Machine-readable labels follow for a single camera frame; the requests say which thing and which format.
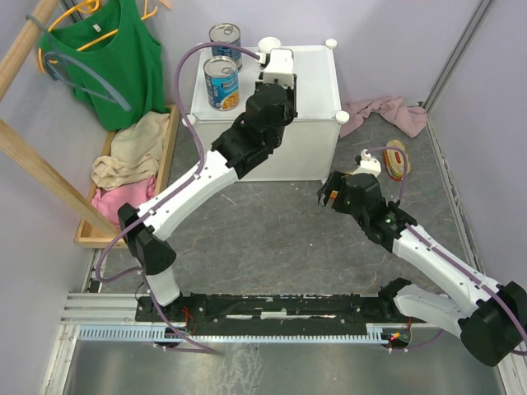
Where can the pink cloth in tray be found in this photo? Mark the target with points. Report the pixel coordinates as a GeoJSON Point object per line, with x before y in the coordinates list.
{"type": "Point", "coordinates": [108, 202]}

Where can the aluminium frame post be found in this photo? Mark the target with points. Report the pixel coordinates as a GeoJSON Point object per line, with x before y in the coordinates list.
{"type": "Point", "coordinates": [478, 16]}

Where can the orange can white lid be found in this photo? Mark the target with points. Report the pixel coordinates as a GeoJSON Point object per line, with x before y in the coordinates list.
{"type": "Point", "coordinates": [267, 44]}

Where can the green tank top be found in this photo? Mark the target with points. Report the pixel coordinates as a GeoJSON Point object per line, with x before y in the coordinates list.
{"type": "Point", "coordinates": [142, 89]}

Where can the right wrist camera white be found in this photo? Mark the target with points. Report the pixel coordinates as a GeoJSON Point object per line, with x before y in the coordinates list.
{"type": "Point", "coordinates": [367, 164]}

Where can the wooden rack pole upper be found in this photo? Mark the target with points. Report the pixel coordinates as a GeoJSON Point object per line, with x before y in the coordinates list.
{"type": "Point", "coordinates": [24, 43]}

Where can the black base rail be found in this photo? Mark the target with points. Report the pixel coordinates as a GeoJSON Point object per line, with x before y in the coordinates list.
{"type": "Point", "coordinates": [272, 315]}

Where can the white cube cabinet counter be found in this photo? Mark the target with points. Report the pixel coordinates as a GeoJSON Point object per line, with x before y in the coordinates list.
{"type": "Point", "coordinates": [308, 144]}

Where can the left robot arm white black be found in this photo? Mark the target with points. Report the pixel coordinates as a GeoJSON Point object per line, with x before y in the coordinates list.
{"type": "Point", "coordinates": [246, 144]}

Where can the white cable duct comb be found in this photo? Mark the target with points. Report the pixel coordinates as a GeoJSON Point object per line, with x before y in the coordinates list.
{"type": "Point", "coordinates": [149, 333]}

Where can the wooden rack pole lower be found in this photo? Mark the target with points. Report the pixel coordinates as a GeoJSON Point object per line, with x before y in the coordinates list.
{"type": "Point", "coordinates": [16, 147]}

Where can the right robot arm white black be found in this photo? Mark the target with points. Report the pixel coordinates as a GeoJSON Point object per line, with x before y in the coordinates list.
{"type": "Point", "coordinates": [489, 318]}

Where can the beige cloth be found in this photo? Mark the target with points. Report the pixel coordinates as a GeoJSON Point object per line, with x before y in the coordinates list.
{"type": "Point", "coordinates": [135, 153]}

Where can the orange clothes hanger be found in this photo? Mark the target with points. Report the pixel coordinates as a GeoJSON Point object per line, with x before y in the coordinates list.
{"type": "Point", "coordinates": [113, 31]}

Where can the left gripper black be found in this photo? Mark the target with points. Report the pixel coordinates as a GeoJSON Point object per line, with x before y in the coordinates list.
{"type": "Point", "coordinates": [292, 97]}

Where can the wooden tray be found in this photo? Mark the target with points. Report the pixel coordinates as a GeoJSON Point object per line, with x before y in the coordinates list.
{"type": "Point", "coordinates": [90, 237]}

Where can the blue can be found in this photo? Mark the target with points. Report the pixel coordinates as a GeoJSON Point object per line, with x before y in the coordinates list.
{"type": "Point", "coordinates": [221, 78]}
{"type": "Point", "coordinates": [226, 33]}

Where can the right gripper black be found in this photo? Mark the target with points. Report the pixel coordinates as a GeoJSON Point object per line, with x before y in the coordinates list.
{"type": "Point", "coordinates": [333, 182]}

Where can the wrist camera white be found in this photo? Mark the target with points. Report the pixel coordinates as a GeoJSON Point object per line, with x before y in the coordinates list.
{"type": "Point", "coordinates": [277, 68]}
{"type": "Point", "coordinates": [367, 164]}

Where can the aluminium floor rail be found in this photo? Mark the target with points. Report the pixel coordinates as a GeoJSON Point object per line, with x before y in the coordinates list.
{"type": "Point", "coordinates": [121, 309]}

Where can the wooden rack pole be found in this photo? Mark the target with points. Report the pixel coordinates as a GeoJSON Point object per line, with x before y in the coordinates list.
{"type": "Point", "coordinates": [24, 43]}
{"type": "Point", "coordinates": [16, 147]}

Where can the mauve cloth on floor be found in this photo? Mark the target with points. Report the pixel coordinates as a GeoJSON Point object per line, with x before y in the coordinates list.
{"type": "Point", "coordinates": [410, 120]}

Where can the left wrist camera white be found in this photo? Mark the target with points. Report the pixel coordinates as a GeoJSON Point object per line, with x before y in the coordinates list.
{"type": "Point", "coordinates": [277, 68]}

